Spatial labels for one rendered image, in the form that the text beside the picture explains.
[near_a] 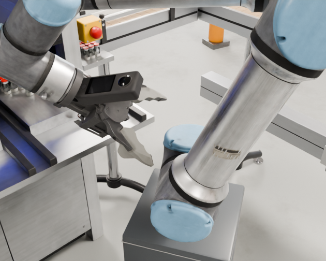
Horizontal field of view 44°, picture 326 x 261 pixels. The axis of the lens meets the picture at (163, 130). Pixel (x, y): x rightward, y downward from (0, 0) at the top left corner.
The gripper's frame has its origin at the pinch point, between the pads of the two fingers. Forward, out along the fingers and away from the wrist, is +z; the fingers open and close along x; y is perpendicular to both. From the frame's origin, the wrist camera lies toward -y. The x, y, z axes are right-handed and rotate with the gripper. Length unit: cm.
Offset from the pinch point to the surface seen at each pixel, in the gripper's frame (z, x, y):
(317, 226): 133, -30, 56
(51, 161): -8.6, 1.9, 32.8
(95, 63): 3, -48, 57
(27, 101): -15, -21, 55
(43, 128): -10.6, -9.7, 42.2
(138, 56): 85, -181, 195
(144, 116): 10.8, -19.1, 28.0
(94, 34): -4, -50, 46
